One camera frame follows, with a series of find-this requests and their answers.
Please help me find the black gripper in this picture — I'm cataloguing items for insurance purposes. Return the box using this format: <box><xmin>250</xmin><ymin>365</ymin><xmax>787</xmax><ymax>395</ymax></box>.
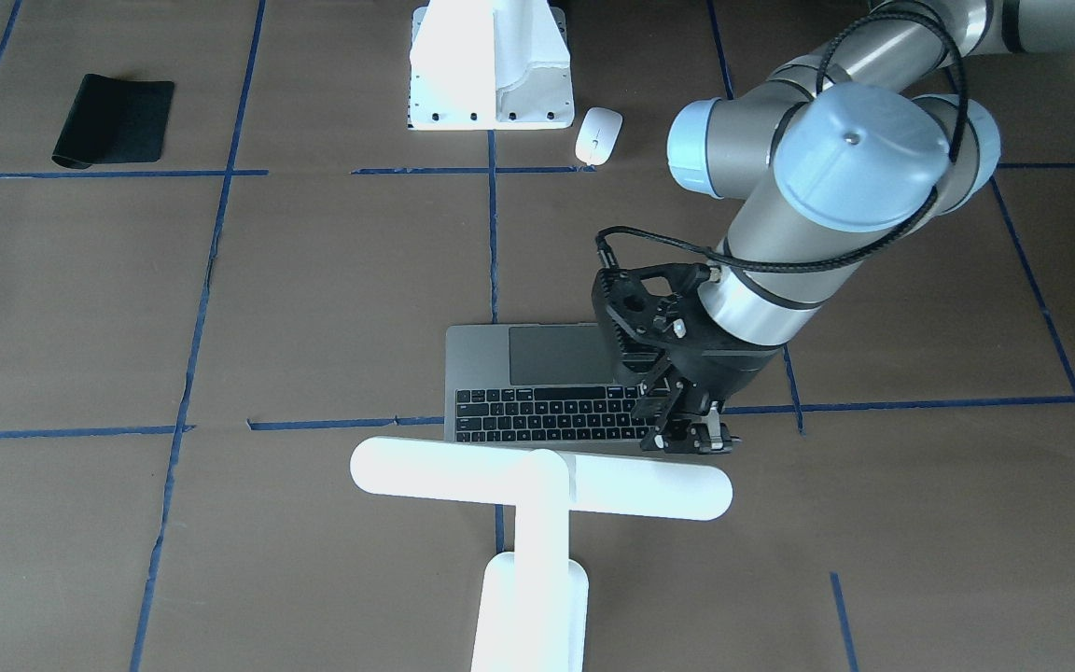
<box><xmin>631</xmin><ymin>339</ymin><xmax>782</xmax><ymax>455</ymax></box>

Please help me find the grey laptop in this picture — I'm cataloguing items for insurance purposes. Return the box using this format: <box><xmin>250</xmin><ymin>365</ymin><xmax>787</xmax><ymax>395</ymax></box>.
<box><xmin>443</xmin><ymin>323</ymin><xmax>653</xmax><ymax>454</ymax></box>

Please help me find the white computer mouse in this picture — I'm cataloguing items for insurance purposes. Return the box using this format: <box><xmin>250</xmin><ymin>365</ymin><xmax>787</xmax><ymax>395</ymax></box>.
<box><xmin>575</xmin><ymin>106</ymin><xmax>624</xmax><ymax>166</ymax></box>

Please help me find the black mouse pad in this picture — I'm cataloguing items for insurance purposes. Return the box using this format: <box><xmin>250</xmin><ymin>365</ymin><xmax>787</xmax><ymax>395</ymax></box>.
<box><xmin>51</xmin><ymin>74</ymin><xmax>175</xmax><ymax>170</ymax></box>

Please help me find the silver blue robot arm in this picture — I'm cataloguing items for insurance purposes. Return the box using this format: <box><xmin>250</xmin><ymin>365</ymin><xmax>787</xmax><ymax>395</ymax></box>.
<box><xmin>593</xmin><ymin>1</ymin><xmax>1075</xmax><ymax>455</ymax></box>

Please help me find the white desk lamp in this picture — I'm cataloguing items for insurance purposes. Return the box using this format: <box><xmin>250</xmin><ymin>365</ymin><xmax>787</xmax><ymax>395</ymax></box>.
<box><xmin>350</xmin><ymin>437</ymin><xmax>733</xmax><ymax>671</ymax></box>

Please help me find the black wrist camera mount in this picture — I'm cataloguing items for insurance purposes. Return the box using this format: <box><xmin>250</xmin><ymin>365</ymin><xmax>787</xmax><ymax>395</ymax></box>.
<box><xmin>592</xmin><ymin>263</ymin><xmax>711</xmax><ymax>385</ymax></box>

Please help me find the black braided camera cable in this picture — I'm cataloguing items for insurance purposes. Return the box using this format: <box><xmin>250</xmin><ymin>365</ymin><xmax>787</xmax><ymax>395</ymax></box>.
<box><xmin>596</xmin><ymin>5</ymin><xmax>970</xmax><ymax>275</ymax></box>

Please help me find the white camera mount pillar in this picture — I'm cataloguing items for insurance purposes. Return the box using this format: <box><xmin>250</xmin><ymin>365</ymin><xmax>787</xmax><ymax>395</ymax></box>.
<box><xmin>407</xmin><ymin>1</ymin><xmax>576</xmax><ymax>132</ymax></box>

